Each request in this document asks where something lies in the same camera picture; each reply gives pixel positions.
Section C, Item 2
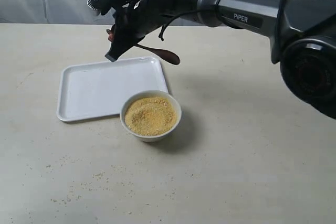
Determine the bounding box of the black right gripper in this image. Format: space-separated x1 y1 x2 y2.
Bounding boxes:
105 0 168 62

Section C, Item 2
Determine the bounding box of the dark brown wooden spoon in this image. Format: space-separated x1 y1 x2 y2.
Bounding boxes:
106 28 181 66

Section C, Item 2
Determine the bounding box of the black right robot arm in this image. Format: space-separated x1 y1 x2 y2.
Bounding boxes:
106 0 335 118

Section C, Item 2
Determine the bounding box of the white rectangular plastic tray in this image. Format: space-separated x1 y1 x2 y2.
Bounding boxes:
56 57 168 122

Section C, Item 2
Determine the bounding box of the white bowl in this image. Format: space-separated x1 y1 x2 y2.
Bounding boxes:
120 90 182 142

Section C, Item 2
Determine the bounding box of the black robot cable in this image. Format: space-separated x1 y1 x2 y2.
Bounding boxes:
158 8 218 41

